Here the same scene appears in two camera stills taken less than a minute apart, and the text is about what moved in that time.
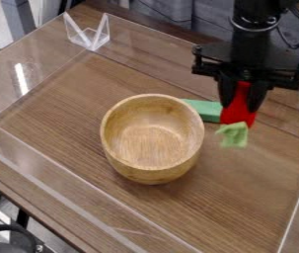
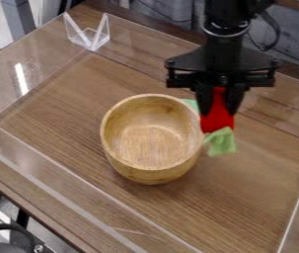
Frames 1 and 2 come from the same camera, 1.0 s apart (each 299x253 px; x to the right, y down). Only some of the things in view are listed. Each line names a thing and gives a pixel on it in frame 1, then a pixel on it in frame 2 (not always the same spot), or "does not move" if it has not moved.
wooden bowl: x=152 y=134 does not move
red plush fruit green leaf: x=237 y=118 → x=217 y=125
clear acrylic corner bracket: x=89 y=38 does not move
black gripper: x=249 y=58 → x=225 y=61
